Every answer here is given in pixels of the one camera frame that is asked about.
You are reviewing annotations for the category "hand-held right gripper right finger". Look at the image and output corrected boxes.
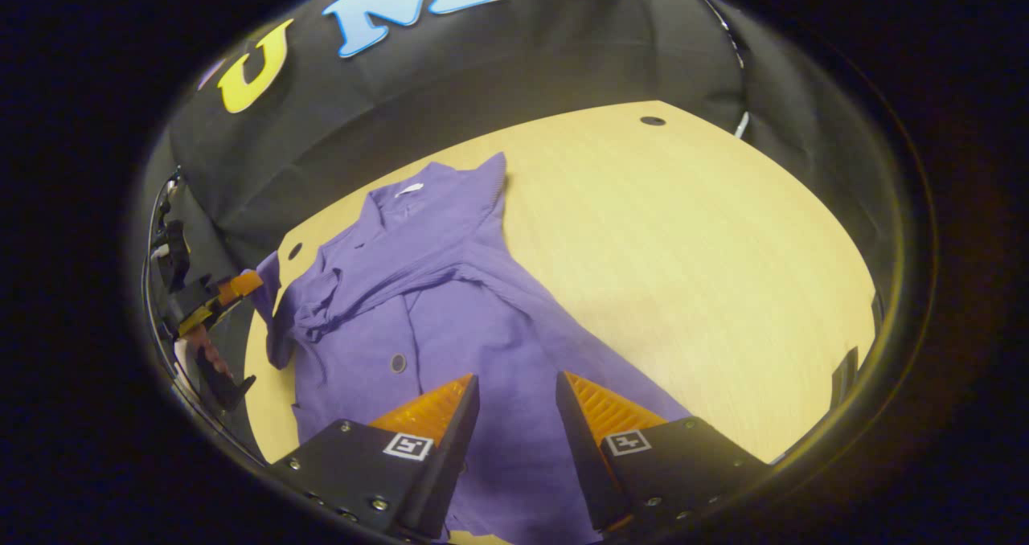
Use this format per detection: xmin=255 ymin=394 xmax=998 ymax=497
xmin=555 ymin=371 xmax=773 ymax=534

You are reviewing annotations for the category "black backdrop cloth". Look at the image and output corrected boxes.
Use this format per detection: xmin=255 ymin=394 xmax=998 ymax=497
xmin=145 ymin=0 xmax=897 ymax=313

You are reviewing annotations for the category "purple button shirt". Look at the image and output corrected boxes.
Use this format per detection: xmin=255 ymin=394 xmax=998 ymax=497
xmin=253 ymin=153 xmax=692 ymax=545

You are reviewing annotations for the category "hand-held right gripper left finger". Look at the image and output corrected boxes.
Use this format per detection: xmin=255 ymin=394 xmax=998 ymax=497
xmin=269 ymin=374 xmax=481 ymax=539

